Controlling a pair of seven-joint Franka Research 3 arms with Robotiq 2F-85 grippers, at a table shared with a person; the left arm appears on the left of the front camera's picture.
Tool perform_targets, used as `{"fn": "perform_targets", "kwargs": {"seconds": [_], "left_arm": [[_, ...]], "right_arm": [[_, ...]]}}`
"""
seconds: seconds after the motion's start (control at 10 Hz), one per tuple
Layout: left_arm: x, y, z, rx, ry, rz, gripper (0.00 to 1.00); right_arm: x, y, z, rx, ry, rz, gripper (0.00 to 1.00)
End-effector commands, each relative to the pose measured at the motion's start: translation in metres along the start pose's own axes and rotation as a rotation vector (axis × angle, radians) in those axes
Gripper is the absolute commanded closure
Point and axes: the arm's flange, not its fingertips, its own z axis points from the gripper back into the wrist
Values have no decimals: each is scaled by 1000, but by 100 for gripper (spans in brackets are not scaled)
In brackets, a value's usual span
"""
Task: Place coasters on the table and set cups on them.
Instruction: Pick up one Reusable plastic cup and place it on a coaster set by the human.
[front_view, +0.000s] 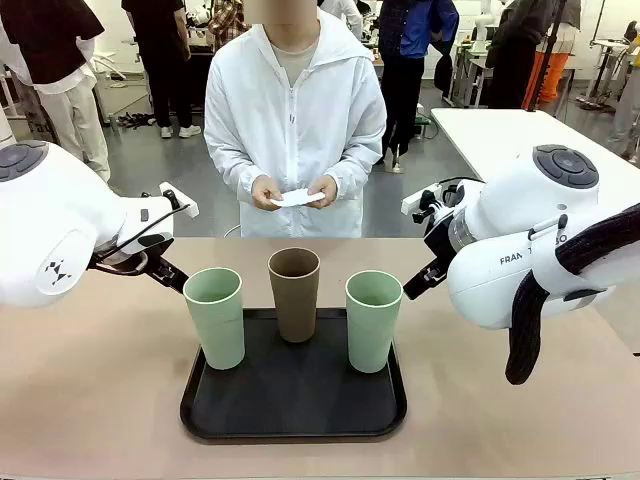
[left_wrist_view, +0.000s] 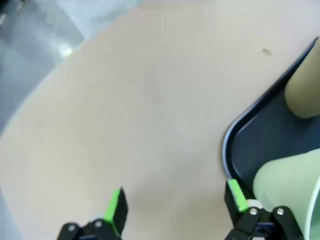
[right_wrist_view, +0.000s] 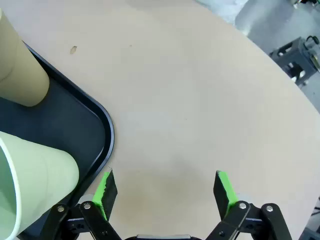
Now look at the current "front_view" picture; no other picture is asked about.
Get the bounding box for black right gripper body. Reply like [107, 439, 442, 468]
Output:
[422, 212, 459, 269]

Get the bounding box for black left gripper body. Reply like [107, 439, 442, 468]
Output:
[88, 248, 151, 277]

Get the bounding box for light green plastic cup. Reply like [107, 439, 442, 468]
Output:
[182, 267, 246, 371]
[344, 270, 404, 374]

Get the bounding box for brown plastic cup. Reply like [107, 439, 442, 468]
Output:
[267, 248, 321, 344]

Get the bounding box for white scalloped paper coaster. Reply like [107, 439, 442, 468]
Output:
[269, 188, 326, 208]

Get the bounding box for person's left forearm white sleeve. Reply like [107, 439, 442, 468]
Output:
[319, 134, 387, 201]

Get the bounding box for person's right forearm white sleeve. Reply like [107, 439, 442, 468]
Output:
[204, 134, 274, 204]

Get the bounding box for person's left hand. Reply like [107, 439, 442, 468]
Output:
[308, 175, 339, 210]

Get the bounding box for person's right hand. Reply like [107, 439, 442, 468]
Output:
[251, 174, 286, 212]

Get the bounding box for large white table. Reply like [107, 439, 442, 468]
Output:
[429, 107, 640, 211]

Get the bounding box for grey background desk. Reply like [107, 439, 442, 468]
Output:
[452, 42, 494, 109]

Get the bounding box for black plastic tray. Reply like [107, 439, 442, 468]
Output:
[179, 307, 409, 441]

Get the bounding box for person in white jacket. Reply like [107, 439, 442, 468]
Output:
[203, 0, 389, 239]

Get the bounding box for bystander orange trousers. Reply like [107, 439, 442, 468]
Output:
[522, 0, 584, 104]

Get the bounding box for bystander blue shirt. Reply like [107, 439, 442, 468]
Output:
[377, 0, 460, 174]

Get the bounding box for bystander all black clothes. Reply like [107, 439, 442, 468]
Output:
[121, 0, 203, 140]

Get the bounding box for bystander dark grey jacket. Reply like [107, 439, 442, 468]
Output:
[485, 0, 556, 110]

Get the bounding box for black stand pole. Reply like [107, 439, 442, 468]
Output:
[522, 0, 569, 112]

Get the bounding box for bystander grey trousers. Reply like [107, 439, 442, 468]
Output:
[607, 49, 640, 166]

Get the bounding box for bystander black shirt white trousers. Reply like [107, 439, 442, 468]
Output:
[0, 0, 112, 184]

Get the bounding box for white background desk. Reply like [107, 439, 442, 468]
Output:
[574, 37, 631, 109]

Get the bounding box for bystander plaid shirt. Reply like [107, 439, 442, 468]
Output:
[207, 0, 254, 51]

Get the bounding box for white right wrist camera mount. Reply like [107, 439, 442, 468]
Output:
[401, 183, 461, 226]

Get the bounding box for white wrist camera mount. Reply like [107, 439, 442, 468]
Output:
[401, 183, 461, 226]
[158, 181, 200, 220]

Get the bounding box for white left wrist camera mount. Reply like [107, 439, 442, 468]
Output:
[158, 181, 200, 220]

